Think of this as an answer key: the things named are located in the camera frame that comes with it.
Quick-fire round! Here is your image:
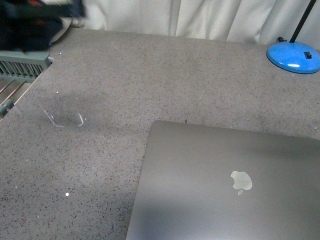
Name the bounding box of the black lamp pole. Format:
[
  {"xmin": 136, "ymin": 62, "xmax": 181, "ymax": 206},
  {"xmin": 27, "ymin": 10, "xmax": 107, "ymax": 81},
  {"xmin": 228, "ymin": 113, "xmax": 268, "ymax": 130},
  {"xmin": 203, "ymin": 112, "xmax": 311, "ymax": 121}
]
[{"xmin": 289, "ymin": 0, "xmax": 317, "ymax": 43}]

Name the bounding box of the blue desk lamp base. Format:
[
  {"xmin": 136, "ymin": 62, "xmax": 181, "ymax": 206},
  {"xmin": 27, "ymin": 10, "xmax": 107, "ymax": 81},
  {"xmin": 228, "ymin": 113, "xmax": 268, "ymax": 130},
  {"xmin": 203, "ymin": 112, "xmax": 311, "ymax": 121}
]
[{"xmin": 266, "ymin": 37, "xmax": 320, "ymax": 74}]

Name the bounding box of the grey-green dish rack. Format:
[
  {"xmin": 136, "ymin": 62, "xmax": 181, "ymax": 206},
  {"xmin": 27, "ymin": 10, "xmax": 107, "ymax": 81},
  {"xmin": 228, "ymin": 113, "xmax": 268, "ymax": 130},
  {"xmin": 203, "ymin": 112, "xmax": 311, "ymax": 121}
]
[{"xmin": 0, "ymin": 51, "xmax": 53, "ymax": 119}]

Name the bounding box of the grey laptop computer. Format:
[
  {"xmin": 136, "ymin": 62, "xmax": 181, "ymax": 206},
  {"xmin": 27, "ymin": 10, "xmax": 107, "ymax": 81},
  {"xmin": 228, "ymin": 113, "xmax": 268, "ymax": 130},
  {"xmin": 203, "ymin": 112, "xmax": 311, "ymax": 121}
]
[{"xmin": 126, "ymin": 120, "xmax": 320, "ymax": 240}]

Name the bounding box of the white rounded appliance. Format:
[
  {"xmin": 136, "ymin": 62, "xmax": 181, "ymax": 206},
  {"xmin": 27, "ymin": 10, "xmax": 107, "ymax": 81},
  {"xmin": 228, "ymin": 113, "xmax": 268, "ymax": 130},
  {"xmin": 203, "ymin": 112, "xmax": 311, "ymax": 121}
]
[{"xmin": 49, "ymin": 18, "xmax": 72, "ymax": 45}]

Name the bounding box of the white curtain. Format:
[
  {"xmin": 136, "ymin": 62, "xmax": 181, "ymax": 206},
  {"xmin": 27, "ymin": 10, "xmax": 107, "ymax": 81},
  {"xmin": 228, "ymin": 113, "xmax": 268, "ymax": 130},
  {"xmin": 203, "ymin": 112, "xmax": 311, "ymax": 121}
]
[{"xmin": 71, "ymin": 0, "xmax": 308, "ymax": 45}]

